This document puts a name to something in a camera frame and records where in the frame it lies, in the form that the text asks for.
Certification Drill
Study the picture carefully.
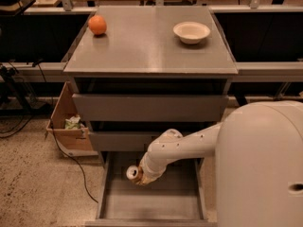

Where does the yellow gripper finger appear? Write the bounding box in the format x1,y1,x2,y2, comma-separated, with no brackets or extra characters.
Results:
136,174,155,185

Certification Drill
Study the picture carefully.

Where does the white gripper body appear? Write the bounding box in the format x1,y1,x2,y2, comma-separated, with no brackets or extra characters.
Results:
139,154,167,180

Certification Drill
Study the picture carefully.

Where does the orange soda can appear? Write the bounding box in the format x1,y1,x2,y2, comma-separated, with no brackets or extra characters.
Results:
126,166,144,185

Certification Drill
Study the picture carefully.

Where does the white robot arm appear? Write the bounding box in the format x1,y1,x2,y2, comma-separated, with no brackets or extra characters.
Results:
140,101,303,227

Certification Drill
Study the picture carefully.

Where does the grey open bottom drawer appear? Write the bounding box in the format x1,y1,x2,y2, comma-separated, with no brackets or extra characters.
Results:
84,152,217,227

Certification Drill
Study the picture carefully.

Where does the grey middle drawer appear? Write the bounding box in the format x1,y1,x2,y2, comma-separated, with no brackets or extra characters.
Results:
88,131,215,153

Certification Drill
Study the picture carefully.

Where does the grey top drawer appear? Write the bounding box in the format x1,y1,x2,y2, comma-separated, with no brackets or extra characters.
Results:
72,94,228,122

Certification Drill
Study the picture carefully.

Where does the grey drawer cabinet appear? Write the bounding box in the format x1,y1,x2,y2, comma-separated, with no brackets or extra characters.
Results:
62,5,239,163

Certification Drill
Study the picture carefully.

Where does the cardboard box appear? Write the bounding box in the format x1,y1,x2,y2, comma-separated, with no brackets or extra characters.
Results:
46,82,97,156

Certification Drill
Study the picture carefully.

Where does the crumpled paper in box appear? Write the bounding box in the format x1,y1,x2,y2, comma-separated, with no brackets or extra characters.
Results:
64,115,83,130

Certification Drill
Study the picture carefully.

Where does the white bowl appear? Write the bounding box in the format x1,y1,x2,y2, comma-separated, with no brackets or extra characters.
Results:
173,22,210,44

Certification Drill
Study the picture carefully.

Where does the orange fruit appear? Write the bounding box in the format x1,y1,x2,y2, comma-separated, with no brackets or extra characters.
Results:
88,15,107,35

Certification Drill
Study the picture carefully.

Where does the black floor cable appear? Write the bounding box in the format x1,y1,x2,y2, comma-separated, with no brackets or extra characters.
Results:
29,59,99,204

